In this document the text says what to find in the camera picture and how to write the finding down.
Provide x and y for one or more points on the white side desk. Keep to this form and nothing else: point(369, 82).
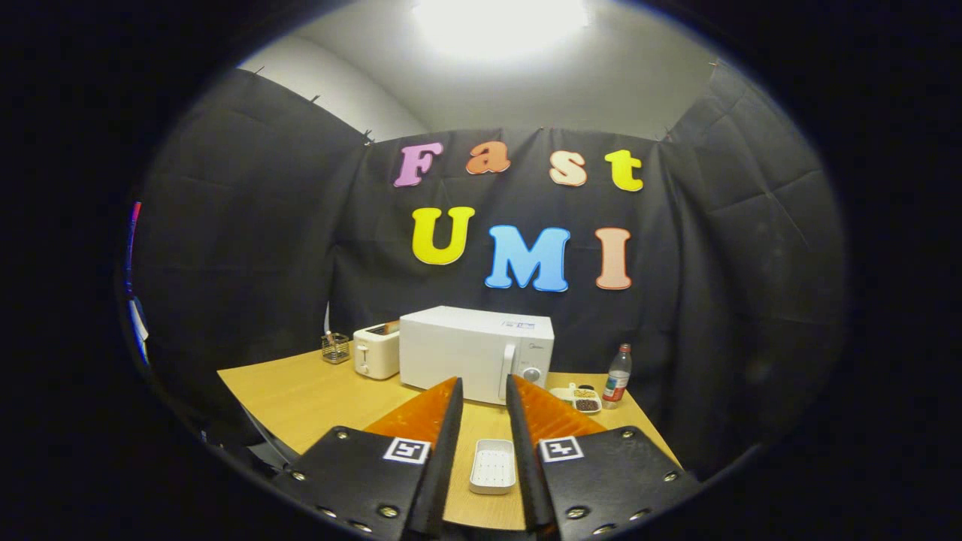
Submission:
point(139, 327)

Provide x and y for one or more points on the white divided snack plate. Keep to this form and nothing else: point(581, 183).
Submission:
point(586, 404)

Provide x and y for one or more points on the black backdrop cloth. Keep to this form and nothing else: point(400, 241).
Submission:
point(240, 248)

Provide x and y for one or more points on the white pop-up toaster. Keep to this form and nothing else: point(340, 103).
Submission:
point(374, 353)

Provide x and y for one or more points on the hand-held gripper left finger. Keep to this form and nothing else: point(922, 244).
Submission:
point(443, 451)

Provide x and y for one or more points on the white toaster oven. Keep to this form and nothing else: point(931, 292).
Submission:
point(451, 349)

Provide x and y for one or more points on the clear plastic water bottle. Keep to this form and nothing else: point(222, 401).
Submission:
point(616, 383)

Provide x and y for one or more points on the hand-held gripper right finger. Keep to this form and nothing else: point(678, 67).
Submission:
point(524, 451)

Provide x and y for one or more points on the computer monitor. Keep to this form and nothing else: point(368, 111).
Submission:
point(133, 240)

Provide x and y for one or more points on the white rectangular tray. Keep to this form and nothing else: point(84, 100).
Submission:
point(492, 469)

